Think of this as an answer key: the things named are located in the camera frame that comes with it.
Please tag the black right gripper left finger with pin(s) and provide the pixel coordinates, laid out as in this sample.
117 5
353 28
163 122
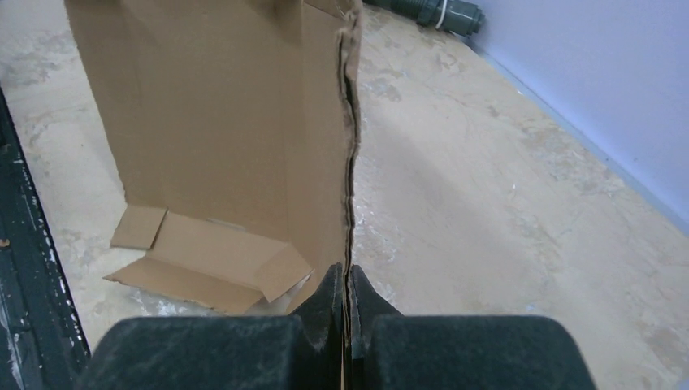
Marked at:
301 350

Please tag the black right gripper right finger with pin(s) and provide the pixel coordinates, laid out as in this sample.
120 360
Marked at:
390 350

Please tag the brown cardboard box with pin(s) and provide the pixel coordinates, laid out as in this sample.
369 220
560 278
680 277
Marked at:
234 130

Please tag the dark grey corrugated pipe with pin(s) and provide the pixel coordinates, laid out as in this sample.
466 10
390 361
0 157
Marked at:
451 16

